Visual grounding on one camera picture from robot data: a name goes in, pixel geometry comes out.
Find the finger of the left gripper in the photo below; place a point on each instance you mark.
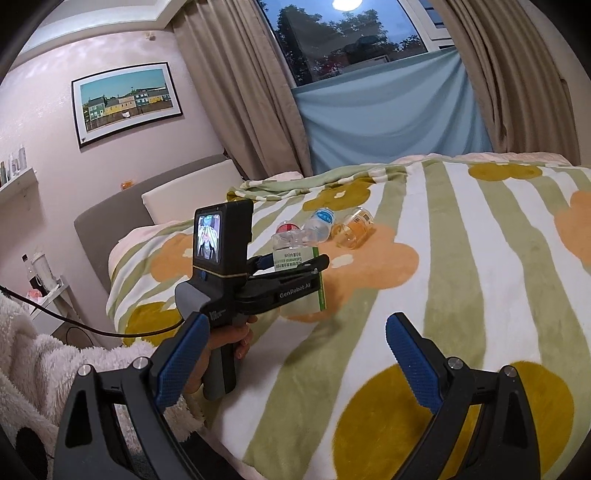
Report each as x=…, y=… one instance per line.
x=259, y=263
x=300, y=266

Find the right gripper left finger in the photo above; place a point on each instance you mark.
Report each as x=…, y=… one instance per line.
x=90, y=442

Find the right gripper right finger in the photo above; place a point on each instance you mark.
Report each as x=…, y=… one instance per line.
x=504, y=442

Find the person's left hand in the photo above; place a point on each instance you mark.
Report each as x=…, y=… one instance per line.
x=238, y=338

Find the white fluffy sleeve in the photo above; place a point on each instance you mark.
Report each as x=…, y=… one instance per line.
x=37, y=372

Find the white pillow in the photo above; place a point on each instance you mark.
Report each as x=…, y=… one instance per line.
x=178, y=199

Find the grey bed headboard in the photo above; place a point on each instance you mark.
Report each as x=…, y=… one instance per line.
x=100, y=227

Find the white bedside table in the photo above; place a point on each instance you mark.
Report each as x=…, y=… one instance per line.
x=59, y=302

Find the white bottle on table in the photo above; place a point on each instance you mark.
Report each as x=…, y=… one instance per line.
x=44, y=272

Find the green striped floral blanket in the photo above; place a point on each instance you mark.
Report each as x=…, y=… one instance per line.
x=489, y=260

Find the blue cloth under window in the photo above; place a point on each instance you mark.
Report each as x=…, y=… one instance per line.
x=414, y=106

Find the left beige curtain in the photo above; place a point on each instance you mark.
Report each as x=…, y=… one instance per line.
x=243, y=85

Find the beige curtain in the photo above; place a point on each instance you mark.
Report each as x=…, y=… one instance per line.
x=243, y=85
x=524, y=101

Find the framed houses picture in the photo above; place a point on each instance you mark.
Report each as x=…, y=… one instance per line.
x=116, y=100

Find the right beige curtain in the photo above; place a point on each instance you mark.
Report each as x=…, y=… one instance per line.
x=524, y=101

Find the black camera with screen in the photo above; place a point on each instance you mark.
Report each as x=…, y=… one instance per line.
x=221, y=235

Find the white wall shelf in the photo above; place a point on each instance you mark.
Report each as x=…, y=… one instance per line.
x=18, y=185

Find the window with white frame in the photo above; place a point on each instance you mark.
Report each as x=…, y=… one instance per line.
x=323, y=39

